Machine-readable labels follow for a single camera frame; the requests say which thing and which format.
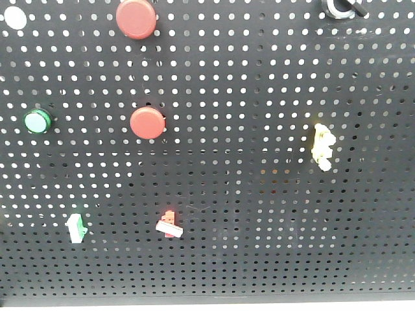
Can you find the black perforated pegboard panel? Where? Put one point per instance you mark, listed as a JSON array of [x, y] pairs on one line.
[[241, 85]]

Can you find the lower red mushroom button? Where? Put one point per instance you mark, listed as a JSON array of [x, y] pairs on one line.
[[147, 123]]

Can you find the red mushroom button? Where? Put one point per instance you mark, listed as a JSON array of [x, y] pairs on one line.
[[136, 19], [147, 123]]

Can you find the upper red mushroom button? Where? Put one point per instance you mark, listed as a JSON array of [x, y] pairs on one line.
[[136, 19]]

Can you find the green round push button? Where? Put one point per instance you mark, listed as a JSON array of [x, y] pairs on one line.
[[37, 121]]

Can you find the white round cap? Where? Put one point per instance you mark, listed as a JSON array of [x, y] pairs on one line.
[[15, 17]]

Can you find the red white rocker switch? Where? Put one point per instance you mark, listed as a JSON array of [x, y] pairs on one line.
[[167, 226]]

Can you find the yellow toggle switch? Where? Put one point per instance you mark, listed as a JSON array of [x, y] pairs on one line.
[[321, 150]]

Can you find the green white rocker switch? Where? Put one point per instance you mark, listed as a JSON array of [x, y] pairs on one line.
[[76, 228]]

